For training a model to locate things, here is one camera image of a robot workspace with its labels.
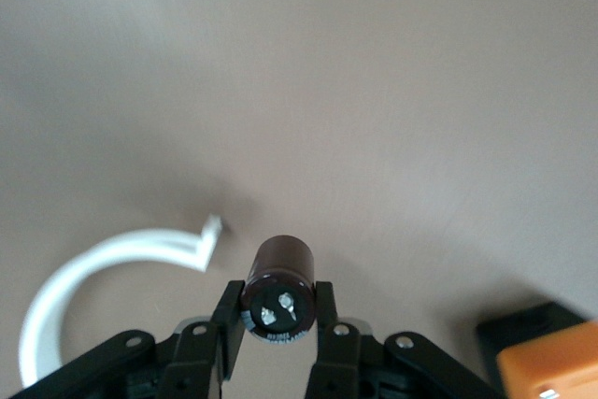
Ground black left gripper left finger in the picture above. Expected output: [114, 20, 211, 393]
[8, 279, 247, 399]

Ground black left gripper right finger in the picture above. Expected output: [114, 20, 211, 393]
[303, 280, 509, 399]

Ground dark cylindrical capacitor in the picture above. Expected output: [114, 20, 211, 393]
[239, 234, 320, 347]

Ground large white arc clamp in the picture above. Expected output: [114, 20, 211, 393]
[17, 213, 226, 389]

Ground orange buzzer with black base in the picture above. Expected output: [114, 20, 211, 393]
[475, 302, 598, 399]

